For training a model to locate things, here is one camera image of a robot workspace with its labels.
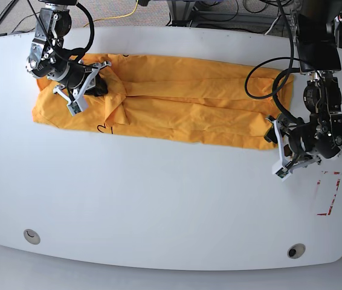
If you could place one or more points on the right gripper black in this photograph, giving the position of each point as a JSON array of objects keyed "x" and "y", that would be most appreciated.
[{"x": 73, "y": 76}]

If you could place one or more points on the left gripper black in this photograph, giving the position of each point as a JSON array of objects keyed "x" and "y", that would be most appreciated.
[{"x": 301, "y": 141}]

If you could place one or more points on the orange t-shirt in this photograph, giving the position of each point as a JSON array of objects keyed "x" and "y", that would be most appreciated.
[{"x": 172, "y": 98}]

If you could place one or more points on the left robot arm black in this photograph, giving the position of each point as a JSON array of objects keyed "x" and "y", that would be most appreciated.
[{"x": 313, "y": 36}]

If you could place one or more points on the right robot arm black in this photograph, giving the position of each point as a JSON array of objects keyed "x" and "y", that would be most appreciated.
[{"x": 48, "y": 58}]

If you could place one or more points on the red tape rectangle marking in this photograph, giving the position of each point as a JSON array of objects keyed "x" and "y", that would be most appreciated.
[{"x": 326, "y": 192}]

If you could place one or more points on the right table grommet hole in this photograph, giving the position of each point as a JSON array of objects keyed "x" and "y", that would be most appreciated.
[{"x": 296, "y": 251}]

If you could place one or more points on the table grommet hole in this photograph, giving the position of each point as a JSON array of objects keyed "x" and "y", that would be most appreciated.
[
  {"x": 31, "y": 237},
  {"x": 296, "y": 251}
]

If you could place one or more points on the left table grommet hole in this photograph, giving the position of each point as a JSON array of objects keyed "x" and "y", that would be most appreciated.
[{"x": 31, "y": 237}]

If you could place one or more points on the aluminium frame rail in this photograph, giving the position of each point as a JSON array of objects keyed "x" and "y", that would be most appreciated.
[{"x": 241, "y": 15}]

